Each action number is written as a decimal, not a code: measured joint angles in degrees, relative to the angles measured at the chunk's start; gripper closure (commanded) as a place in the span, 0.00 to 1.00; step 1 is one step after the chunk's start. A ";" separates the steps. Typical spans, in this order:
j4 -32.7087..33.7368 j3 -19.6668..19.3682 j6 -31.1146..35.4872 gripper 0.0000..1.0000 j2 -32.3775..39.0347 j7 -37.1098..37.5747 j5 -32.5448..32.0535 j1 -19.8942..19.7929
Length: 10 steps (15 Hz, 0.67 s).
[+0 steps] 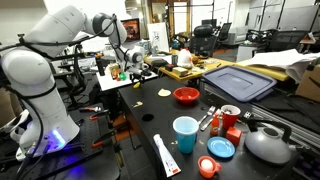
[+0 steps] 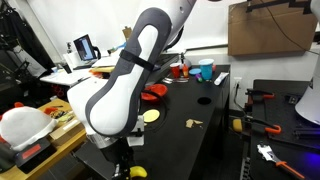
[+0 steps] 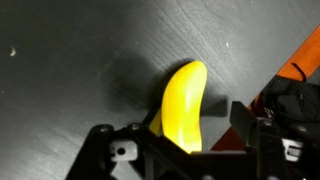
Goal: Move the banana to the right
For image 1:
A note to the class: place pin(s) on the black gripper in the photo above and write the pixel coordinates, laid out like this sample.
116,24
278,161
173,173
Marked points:
139,71

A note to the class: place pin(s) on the yellow toy banana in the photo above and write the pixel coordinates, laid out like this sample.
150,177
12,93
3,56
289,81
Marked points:
136,85

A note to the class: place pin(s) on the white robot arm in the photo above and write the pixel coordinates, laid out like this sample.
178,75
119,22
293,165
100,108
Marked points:
36,73

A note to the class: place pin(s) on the green small object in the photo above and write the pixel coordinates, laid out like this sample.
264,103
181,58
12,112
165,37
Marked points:
123,76

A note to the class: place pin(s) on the orange small object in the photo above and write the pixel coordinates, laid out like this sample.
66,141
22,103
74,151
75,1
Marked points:
115,74

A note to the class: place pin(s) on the small tan toy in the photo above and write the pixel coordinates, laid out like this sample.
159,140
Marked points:
138,104

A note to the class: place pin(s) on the small white table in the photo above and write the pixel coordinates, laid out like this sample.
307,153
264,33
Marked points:
110,83

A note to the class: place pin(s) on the tan paper disc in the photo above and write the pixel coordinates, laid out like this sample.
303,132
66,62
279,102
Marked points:
164,92

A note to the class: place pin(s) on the black bottle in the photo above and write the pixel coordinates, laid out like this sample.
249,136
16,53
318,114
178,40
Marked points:
100,65

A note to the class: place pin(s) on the tan book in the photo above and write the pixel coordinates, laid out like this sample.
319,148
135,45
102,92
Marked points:
180,71

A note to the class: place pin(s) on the white drawing board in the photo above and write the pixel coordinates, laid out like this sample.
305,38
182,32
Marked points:
158,36

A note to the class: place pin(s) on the red bowl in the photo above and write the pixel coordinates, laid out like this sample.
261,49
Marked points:
186,94

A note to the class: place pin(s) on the white rounded bag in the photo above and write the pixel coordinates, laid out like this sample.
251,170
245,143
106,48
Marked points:
184,58

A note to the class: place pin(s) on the yellow wooden table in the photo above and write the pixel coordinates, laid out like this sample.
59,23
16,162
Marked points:
206,65

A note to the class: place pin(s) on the blue plastic cup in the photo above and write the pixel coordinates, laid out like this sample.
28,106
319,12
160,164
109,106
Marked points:
186,133

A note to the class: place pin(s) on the small torn paper crumb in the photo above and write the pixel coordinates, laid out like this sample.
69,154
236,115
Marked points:
174,142

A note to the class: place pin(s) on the black office chair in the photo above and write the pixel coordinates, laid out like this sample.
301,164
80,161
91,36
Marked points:
203,40

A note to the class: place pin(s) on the silver fork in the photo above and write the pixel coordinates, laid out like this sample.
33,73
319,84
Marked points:
210,122
207,114

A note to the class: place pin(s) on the white toothpaste tube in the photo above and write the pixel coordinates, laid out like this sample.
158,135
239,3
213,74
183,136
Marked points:
166,156

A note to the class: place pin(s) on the orange sauce bottle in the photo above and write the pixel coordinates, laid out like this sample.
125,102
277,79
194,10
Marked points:
215,126

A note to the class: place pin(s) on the black breadboard table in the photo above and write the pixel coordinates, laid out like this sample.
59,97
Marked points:
90,156

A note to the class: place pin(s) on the red plastic cup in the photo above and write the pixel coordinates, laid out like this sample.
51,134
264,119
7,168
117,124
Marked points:
230,116

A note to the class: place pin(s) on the blue bin lid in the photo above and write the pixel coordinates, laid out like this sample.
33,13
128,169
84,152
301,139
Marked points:
238,82

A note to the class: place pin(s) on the blue plate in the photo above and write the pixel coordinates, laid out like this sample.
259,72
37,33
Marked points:
221,147

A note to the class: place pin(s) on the white egg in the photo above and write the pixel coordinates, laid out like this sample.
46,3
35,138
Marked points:
207,164

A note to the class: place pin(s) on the red block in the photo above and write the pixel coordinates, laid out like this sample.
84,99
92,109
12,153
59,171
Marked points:
234,136

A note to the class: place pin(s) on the white paper stack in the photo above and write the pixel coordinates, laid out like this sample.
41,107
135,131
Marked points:
283,60

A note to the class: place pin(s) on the cardboard box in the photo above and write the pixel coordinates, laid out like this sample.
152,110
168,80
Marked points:
309,85

